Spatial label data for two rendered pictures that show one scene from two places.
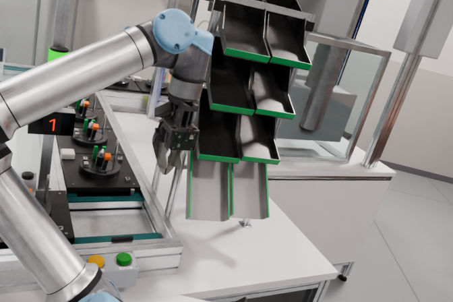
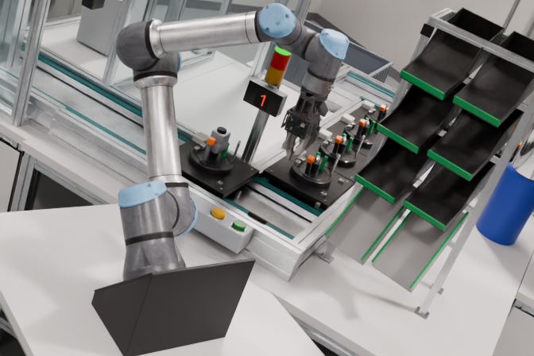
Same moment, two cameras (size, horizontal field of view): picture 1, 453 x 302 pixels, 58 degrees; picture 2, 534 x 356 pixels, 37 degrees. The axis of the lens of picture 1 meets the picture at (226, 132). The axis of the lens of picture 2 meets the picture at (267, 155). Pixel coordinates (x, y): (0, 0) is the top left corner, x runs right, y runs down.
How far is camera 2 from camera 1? 139 cm
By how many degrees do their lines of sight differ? 45
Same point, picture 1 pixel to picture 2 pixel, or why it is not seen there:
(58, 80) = (191, 29)
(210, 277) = (314, 305)
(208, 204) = (357, 240)
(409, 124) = not seen: outside the picture
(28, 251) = (148, 141)
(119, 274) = (226, 232)
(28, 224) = (156, 123)
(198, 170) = (370, 204)
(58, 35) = not seen: hidden behind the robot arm
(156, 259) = (272, 251)
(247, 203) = (404, 266)
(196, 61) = (320, 58)
